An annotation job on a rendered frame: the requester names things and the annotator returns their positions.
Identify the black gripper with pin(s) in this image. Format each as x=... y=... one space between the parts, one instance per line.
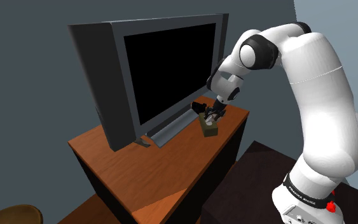
x=218 y=110

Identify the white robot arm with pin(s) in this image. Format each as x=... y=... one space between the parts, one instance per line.
x=318 y=102

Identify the olive tissue box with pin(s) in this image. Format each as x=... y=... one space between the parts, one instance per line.
x=211 y=129

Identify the black rounded object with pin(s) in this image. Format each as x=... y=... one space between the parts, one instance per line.
x=198 y=107

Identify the grey flat screen television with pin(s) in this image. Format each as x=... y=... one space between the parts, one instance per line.
x=166 y=71

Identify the dark robot stand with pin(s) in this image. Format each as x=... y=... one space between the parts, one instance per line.
x=247 y=186

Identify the brown wooden television cabinet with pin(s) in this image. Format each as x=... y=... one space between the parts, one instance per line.
x=141 y=173

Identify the brown round seat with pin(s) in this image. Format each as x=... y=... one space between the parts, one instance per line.
x=14 y=215

